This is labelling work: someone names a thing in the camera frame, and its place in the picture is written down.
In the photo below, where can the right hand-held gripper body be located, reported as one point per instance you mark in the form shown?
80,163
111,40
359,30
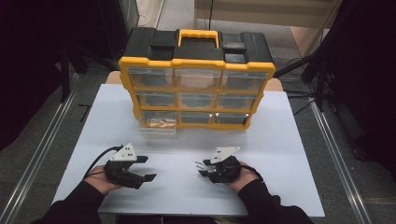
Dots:
227,169

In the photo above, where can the person's right hand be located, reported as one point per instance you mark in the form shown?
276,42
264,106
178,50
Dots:
244,179

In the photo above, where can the yellow black organizer cabinet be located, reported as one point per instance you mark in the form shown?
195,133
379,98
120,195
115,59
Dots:
199,51

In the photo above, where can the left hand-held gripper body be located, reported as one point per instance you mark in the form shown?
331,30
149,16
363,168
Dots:
123,169

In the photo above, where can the light wooden furniture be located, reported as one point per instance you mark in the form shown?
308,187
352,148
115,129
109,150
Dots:
264,12

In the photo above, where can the person's left hand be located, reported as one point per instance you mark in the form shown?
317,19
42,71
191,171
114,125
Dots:
98,183

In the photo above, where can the metal floor rail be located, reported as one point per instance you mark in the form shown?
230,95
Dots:
40,152
337,158

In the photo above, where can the black curtain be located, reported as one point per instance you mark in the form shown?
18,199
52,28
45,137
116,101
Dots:
31,46
367,62

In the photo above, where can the black stand bar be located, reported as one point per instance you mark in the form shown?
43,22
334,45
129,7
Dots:
292,66

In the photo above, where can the grid of clear plastic drawers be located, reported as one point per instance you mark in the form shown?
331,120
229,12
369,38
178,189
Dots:
196,77

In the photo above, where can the transparent screw drawer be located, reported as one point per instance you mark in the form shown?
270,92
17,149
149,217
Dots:
157,124

